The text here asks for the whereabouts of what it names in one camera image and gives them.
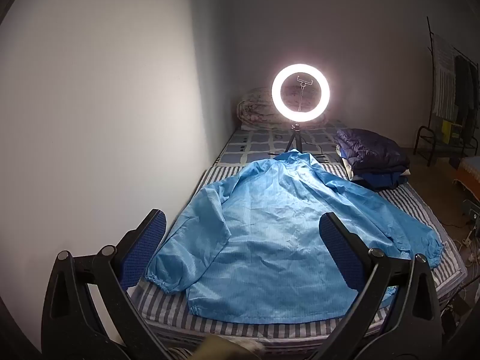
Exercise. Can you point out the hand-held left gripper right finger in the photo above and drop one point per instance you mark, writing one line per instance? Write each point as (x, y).
(337, 247)

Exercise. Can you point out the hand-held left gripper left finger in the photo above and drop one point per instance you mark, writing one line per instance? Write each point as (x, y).
(144, 243)

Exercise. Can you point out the blue jacket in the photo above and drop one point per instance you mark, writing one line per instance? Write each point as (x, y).
(262, 232)

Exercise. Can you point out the dark hanging clothes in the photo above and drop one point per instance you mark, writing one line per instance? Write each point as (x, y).
(463, 90)

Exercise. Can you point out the black clothes rack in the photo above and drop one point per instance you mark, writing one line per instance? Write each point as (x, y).
(431, 45)

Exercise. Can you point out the folded blue garment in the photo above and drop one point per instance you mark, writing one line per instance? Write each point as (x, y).
(382, 180)

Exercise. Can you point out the folded white garment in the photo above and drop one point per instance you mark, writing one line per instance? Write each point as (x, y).
(347, 167)

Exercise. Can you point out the folded navy puffer jacket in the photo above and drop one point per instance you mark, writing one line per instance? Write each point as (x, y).
(367, 146)

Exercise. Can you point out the checkered bed sheet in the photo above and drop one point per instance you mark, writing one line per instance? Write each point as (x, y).
(247, 146)

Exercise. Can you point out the orange cloth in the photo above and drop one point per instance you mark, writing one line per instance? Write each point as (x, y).
(468, 180)

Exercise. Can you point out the black metal low rack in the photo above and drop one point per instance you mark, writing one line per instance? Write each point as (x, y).
(423, 126)

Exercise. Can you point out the yellow box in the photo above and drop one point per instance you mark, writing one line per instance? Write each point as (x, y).
(448, 131)

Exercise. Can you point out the folded floral quilt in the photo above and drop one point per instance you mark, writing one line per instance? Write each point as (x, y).
(255, 108)

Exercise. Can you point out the striped hanging towel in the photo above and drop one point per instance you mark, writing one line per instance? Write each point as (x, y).
(444, 82)

